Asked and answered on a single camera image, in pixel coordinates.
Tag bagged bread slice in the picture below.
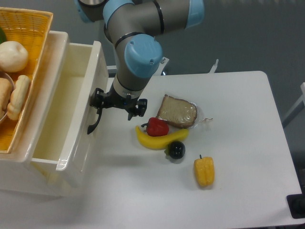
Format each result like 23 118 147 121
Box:
156 94 213 129

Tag white drawer cabinet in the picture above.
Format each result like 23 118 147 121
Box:
0 31 72 196

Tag brown bread loaf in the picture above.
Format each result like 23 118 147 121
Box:
0 78 12 118

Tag yellow wicker basket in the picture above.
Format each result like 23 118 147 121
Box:
0 7 53 155

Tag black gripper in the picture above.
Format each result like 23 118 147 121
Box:
90 85 147 121

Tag white drawer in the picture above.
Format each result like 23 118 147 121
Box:
32 41 108 187

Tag black device at edge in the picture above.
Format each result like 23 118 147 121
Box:
286 194 305 219

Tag white frame at right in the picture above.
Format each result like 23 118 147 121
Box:
282 83 305 128

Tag yellow bell pepper toy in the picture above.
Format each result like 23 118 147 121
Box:
193 156 215 187

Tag red bell pepper toy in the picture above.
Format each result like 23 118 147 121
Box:
141 117 169 137

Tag white round bun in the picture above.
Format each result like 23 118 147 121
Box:
0 41 29 73

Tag grey bowl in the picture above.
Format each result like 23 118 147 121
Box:
0 72 15 124

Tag black top drawer handle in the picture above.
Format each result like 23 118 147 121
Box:
87 94 102 135

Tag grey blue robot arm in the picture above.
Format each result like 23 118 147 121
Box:
75 0 204 118

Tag green vegetable toy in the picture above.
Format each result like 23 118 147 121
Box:
0 28 7 44

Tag black mangosteen toy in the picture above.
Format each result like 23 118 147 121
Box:
165 141 185 159

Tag beige bread roll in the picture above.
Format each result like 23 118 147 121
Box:
8 75 31 121

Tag yellow banana toy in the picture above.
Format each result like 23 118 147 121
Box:
135 126 189 150

